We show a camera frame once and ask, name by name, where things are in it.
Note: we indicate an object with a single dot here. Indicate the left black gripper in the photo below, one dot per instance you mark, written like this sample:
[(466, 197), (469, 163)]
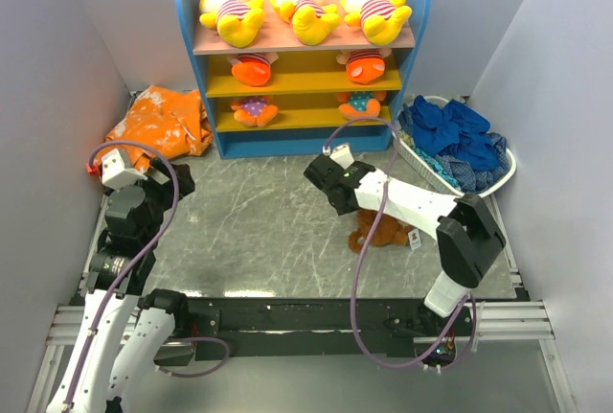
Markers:
[(166, 188)]

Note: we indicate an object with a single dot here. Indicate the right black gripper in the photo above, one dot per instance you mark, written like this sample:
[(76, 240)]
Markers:
[(340, 213)]

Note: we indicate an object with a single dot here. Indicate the brown monkey plush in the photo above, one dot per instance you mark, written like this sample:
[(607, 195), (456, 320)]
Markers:
[(389, 231)]

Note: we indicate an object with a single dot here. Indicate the white plush blue dotted dress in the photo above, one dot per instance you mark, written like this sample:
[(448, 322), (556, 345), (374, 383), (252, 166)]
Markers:
[(360, 104)]

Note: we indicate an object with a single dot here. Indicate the plush purple dotted dress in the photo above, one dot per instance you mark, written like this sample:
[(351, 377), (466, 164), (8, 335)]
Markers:
[(254, 111)]

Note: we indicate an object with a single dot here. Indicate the boy doll striped shirt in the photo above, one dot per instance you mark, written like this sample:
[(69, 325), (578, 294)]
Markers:
[(364, 66)]

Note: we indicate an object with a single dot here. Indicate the yellow frog plush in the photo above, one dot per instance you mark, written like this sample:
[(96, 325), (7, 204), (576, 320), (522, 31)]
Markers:
[(237, 22), (381, 21), (311, 21)]

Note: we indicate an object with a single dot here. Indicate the yellow frog plush front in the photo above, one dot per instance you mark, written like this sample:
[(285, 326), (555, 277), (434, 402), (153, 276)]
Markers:
[(381, 21)]

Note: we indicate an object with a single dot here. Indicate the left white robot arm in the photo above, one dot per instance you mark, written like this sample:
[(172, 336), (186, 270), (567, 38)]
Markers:
[(122, 329)]

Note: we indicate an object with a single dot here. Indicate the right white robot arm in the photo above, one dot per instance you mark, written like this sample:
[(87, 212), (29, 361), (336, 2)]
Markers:
[(468, 236)]

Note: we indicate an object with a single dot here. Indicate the blue pink yellow toy shelf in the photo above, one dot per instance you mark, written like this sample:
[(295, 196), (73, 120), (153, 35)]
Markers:
[(303, 85)]

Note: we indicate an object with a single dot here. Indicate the orange white tie-dye cloth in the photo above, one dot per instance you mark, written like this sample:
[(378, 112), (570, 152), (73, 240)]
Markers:
[(172, 122)]

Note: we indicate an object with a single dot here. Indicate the blue clothes pile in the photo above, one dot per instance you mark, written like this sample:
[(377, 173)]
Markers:
[(455, 135)]

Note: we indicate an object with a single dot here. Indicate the white plastic laundry basket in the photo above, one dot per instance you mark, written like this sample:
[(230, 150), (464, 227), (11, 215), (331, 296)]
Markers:
[(479, 183)]

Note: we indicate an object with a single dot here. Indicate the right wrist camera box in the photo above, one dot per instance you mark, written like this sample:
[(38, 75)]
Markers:
[(341, 155)]

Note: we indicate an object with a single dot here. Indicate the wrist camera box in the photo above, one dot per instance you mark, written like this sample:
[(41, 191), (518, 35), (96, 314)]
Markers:
[(115, 170), (341, 155)]

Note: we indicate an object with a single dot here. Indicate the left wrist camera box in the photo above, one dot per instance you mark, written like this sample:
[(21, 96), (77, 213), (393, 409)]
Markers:
[(115, 170)]

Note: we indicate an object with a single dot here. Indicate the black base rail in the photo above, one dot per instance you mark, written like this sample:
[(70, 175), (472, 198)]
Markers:
[(243, 327)]

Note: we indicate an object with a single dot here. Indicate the aluminium frame rail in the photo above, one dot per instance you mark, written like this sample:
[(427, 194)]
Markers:
[(497, 321)]

